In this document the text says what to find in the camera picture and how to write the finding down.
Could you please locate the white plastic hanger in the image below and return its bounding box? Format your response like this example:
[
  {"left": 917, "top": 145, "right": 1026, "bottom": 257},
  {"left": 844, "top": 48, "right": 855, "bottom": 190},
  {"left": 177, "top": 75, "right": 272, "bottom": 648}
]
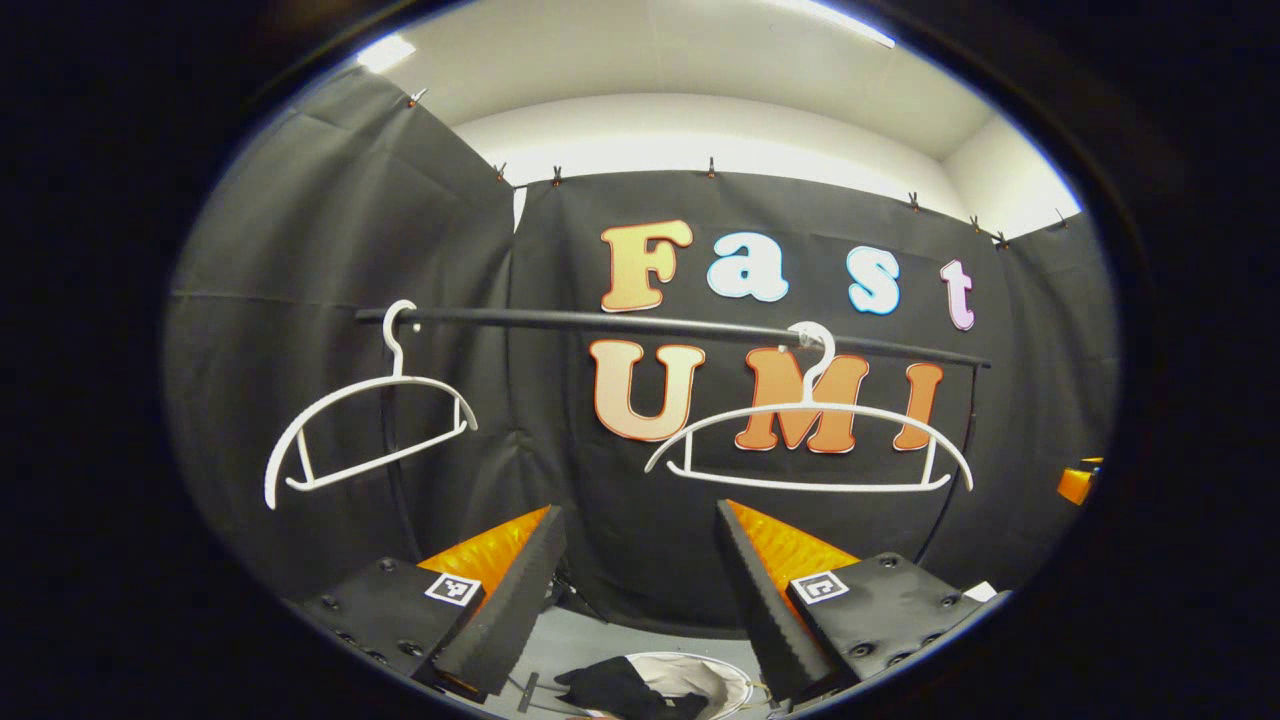
[
  {"left": 644, "top": 321, "right": 975, "bottom": 494},
  {"left": 264, "top": 299, "right": 479, "bottom": 511}
]

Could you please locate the small ceiling light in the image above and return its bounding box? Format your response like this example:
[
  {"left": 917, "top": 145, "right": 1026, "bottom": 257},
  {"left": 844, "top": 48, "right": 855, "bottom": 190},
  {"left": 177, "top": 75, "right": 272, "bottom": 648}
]
[{"left": 355, "top": 33, "right": 418, "bottom": 74}]

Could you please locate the black backdrop cloth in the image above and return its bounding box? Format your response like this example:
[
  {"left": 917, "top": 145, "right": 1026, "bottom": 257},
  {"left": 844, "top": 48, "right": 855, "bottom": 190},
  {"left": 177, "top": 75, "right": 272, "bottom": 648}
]
[{"left": 165, "top": 65, "right": 1119, "bottom": 641}]

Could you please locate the black knit sweater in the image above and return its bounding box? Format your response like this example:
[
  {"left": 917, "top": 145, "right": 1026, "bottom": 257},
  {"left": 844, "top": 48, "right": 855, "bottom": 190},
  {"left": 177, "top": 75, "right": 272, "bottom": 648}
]
[{"left": 555, "top": 655, "right": 711, "bottom": 720}]

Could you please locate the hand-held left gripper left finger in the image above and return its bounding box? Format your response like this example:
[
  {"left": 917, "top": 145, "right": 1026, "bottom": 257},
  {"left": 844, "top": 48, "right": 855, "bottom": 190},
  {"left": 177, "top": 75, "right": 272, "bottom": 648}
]
[{"left": 285, "top": 505, "right": 568, "bottom": 704}]

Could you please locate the row of small cloth clips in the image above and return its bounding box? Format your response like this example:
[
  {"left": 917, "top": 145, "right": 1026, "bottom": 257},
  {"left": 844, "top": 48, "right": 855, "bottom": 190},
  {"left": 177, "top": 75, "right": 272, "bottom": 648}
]
[{"left": 405, "top": 88, "right": 1071, "bottom": 251}]

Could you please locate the white laundry hamper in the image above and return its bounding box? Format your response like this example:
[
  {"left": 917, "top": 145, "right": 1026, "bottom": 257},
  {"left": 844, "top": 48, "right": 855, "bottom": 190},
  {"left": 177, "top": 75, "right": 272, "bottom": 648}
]
[{"left": 555, "top": 650, "right": 776, "bottom": 720}]

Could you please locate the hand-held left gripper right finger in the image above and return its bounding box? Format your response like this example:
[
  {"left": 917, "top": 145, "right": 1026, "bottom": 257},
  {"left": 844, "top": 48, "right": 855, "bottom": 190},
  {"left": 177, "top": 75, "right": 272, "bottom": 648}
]
[{"left": 715, "top": 498, "right": 986, "bottom": 706}]

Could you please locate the black clothes rail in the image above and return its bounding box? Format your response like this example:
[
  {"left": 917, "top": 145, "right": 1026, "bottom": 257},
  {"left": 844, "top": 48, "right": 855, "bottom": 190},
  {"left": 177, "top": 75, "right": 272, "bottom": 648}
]
[{"left": 355, "top": 305, "right": 993, "bottom": 571}]

